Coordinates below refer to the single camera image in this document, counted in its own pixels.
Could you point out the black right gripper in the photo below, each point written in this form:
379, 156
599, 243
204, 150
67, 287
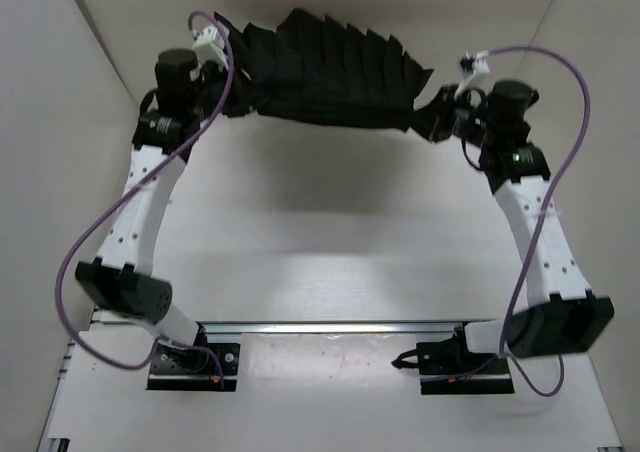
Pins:
433, 122

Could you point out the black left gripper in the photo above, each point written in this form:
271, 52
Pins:
215, 67

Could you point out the black pleated skirt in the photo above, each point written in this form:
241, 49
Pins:
318, 71

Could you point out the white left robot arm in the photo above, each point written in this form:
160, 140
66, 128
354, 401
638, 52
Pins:
120, 278

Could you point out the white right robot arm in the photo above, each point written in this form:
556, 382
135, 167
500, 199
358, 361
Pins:
552, 309

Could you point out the aluminium table front rail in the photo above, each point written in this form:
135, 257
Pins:
332, 327

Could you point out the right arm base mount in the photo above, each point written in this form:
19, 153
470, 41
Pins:
447, 368

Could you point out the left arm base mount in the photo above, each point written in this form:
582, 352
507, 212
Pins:
214, 367

